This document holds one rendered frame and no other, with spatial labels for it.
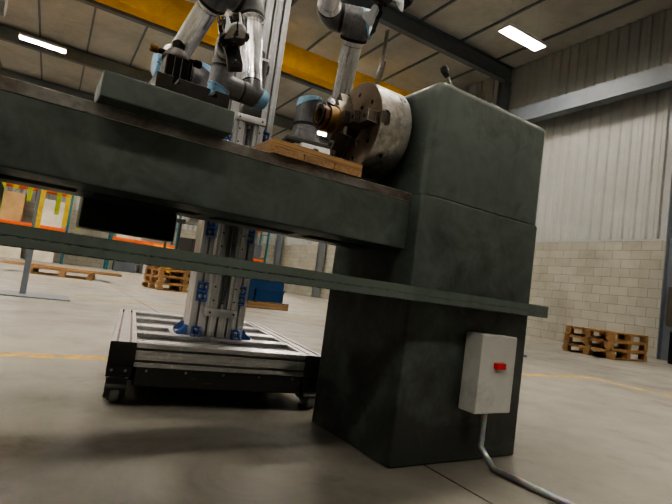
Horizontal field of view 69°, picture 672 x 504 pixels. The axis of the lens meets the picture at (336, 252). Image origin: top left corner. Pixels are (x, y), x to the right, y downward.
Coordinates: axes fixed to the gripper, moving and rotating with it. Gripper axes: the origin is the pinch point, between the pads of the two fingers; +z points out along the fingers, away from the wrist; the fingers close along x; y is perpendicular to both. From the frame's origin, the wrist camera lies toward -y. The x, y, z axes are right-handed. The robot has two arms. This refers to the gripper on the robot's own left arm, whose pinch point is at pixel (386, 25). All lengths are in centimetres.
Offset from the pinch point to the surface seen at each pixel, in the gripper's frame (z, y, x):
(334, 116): 25.6, 4.8, -18.2
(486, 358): 99, -51, -1
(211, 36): -614, -235, -903
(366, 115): 26.5, -1.4, -9.3
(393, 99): 18.4, -10.2, -6.8
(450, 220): 55, -34, -3
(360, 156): 36.5, -6.0, -17.1
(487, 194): 42, -50, 0
